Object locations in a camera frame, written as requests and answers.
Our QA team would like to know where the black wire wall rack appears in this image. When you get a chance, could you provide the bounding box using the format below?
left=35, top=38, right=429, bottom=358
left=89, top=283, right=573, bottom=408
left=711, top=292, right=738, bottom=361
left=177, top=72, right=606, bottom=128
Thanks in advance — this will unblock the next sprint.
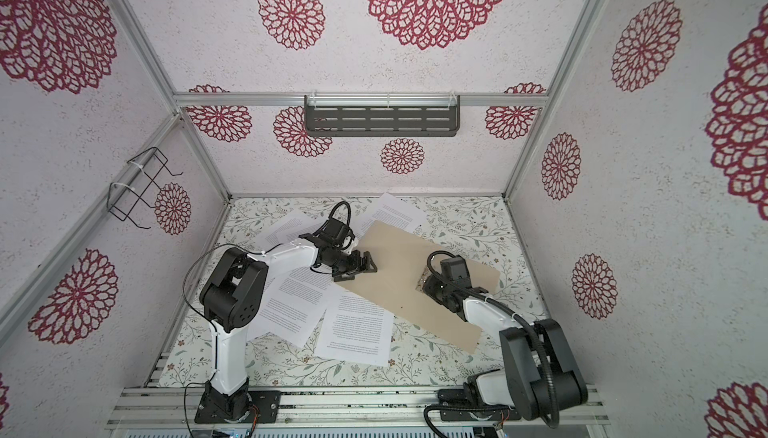
left=105, top=147, right=183, bottom=230

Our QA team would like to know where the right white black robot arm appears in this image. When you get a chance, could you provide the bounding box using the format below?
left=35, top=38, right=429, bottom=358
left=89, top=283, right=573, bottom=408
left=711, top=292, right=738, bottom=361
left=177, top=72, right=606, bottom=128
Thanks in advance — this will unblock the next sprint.
left=422, top=250, right=589, bottom=437

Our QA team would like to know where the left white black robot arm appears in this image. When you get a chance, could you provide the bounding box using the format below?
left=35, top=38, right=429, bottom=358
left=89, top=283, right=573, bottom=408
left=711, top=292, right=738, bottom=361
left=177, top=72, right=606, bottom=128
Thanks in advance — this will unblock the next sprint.
left=193, top=201, right=377, bottom=424

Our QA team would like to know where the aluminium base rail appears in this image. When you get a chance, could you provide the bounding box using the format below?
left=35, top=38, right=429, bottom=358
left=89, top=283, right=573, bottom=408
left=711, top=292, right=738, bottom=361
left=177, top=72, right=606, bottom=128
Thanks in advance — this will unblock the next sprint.
left=106, top=383, right=612, bottom=430

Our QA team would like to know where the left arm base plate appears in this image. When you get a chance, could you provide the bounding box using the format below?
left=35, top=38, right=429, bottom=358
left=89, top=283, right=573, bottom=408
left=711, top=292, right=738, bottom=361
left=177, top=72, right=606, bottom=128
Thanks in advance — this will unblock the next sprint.
left=193, top=389, right=281, bottom=424

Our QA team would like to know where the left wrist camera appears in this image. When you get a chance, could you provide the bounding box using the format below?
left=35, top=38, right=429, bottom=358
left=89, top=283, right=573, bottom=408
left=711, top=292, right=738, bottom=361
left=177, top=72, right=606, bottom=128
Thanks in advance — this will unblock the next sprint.
left=315, top=218, right=355, bottom=250

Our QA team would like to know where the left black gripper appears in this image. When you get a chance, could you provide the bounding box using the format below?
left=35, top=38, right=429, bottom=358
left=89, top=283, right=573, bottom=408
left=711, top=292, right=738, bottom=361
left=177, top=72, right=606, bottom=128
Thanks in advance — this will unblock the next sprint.
left=325, top=247, right=376, bottom=283

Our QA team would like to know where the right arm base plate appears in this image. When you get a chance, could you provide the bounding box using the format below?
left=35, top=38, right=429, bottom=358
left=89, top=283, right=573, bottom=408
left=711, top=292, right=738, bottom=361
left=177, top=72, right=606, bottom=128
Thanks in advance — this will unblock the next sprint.
left=437, top=388, right=521, bottom=422

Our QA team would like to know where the printed paper sheet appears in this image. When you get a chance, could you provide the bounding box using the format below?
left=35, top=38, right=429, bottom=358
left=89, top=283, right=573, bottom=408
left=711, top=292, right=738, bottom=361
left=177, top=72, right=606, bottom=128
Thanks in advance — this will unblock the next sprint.
left=314, top=291, right=394, bottom=366
left=352, top=194, right=427, bottom=238
left=251, top=211, right=322, bottom=251
left=246, top=268, right=343, bottom=347

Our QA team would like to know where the brown cardboard folder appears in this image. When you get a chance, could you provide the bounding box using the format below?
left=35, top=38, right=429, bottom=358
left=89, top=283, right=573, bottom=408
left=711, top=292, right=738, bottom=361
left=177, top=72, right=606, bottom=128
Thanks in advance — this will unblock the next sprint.
left=340, top=221, right=481, bottom=354

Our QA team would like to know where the dark grey wall shelf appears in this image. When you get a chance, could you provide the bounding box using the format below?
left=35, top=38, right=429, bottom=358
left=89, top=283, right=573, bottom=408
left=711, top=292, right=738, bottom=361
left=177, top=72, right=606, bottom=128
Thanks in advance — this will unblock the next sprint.
left=303, top=95, right=461, bottom=138

